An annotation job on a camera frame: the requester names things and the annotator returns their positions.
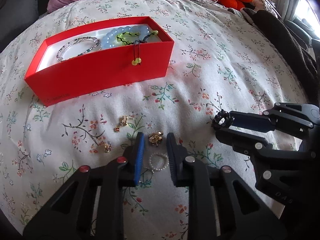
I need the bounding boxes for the green bead black cord bracelet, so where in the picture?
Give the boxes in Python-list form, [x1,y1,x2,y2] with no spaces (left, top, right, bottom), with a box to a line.
[116,29,160,66]

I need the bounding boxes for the multicolour small bead bracelet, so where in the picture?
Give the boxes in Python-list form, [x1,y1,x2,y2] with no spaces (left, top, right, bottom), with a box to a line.
[56,36,101,62]

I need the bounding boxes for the floral bed duvet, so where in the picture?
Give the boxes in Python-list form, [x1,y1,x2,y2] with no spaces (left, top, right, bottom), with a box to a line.
[1,0,308,232]

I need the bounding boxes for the red jewelry box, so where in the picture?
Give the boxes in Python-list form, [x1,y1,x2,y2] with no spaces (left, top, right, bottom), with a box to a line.
[24,16,174,106]

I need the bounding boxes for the light blue bead bracelet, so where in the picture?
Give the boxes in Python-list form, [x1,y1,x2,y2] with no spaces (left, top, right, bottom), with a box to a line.
[100,24,154,51]

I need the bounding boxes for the dark grey cushion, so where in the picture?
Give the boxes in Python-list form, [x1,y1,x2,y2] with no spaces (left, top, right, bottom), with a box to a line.
[1,0,49,50]

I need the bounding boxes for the dark brown blanket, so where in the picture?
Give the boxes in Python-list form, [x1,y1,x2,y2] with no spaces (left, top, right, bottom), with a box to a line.
[240,8,319,106]

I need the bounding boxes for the black rhinestone ring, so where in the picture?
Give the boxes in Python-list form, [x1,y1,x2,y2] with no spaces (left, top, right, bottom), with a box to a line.
[211,109,235,131]

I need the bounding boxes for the gold red stone earring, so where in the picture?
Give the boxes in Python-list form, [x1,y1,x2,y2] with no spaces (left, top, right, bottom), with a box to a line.
[114,115,128,133]

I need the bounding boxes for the small white pearl ring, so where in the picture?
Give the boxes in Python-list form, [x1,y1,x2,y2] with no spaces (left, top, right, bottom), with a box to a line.
[149,152,169,172]

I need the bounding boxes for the gold turtle charm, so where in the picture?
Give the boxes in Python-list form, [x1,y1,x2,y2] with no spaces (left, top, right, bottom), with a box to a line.
[148,131,163,146]

